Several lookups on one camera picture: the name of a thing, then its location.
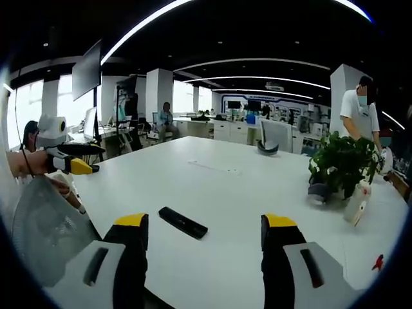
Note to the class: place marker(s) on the grey mesh office chair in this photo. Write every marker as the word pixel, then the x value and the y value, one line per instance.
pixel 48 231

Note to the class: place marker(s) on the black screen stand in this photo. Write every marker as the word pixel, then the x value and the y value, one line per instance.
pixel 97 125

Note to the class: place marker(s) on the white spray bottle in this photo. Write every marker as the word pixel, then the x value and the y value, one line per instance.
pixel 356 206

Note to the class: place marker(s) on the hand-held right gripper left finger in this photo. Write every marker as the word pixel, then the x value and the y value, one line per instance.
pixel 128 257

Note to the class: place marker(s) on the black remote control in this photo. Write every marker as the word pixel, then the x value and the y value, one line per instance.
pixel 183 222

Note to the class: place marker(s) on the long ceiling light strip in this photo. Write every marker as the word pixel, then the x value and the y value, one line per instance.
pixel 141 25

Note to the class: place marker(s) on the computer monitor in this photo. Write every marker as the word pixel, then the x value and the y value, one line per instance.
pixel 90 124

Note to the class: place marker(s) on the large black wall screen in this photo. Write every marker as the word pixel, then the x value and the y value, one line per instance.
pixel 86 72

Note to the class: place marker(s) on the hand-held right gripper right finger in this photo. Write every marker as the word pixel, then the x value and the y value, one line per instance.
pixel 280 257

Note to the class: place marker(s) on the red sticker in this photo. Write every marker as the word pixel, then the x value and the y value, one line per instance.
pixel 378 262

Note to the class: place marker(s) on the grey cloth bundle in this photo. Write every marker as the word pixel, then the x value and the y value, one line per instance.
pixel 318 193

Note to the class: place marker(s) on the green potted plant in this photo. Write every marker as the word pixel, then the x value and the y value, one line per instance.
pixel 344 161

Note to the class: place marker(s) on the dark curved headset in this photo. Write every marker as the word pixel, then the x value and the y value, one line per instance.
pixel 267 150

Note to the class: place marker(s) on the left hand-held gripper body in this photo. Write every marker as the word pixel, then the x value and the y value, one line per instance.
pixel 51 130

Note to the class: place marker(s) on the white office chair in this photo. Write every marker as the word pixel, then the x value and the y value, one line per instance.
pixel 277 133

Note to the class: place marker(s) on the white cabinet row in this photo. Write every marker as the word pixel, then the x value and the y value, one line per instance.
pixel 225 128

